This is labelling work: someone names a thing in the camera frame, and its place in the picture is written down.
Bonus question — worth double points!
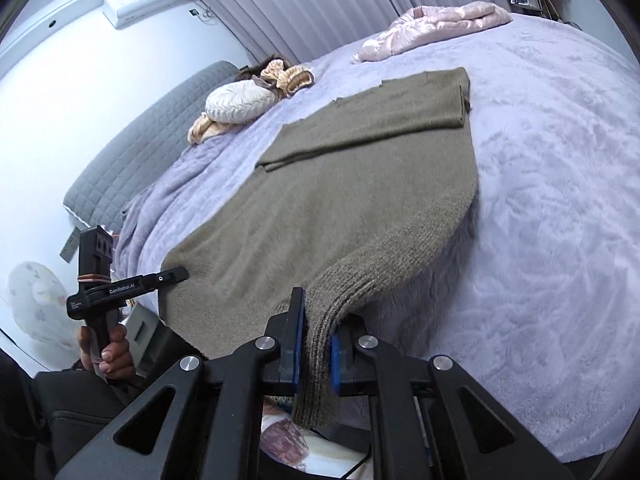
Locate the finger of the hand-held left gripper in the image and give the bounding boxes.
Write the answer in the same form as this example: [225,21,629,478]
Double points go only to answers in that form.
[145,267,191,288]

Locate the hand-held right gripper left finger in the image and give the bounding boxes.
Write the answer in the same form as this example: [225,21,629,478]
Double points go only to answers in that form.
[52,287,307,480]

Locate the person's left forearm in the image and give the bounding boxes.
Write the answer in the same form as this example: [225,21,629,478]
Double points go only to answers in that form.
[30,360,151,461]

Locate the white round pleated pillow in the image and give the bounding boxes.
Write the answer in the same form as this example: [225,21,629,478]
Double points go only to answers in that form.
[205,81,277,124]

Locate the beige and brown clothes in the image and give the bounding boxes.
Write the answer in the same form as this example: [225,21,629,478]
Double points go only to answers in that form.
[187,59,316,146]

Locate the brown furry cloth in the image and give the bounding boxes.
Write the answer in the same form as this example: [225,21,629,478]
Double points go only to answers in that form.
[235,52,288,83]

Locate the wall remote control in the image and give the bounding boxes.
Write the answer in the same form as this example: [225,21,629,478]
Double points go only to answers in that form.
[60,227,81,262]

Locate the person's left hand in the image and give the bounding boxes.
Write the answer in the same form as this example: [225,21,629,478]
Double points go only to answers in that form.
[77,324,136,386]

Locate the patterned cloth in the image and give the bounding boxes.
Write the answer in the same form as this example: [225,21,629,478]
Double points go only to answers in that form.
[260,400,373,480]

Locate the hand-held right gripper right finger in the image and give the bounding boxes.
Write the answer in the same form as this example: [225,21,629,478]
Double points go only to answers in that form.
[330,314,576,480]

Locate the grey quilted headboard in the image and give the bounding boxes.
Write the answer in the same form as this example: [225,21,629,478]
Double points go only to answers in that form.
[63,60,241,233]

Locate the white covered fan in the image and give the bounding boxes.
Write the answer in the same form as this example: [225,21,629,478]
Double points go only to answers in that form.
[6,261,81,348]

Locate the lavender plush blanket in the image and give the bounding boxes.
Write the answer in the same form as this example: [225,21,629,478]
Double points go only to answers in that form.
[116,12,640,463]

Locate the brown knit sweater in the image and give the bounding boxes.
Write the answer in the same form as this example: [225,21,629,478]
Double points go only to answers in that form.
[159,66,478,428]

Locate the pink quilted jacket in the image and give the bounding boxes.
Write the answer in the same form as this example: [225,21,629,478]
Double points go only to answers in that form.
[351,2,513,64]

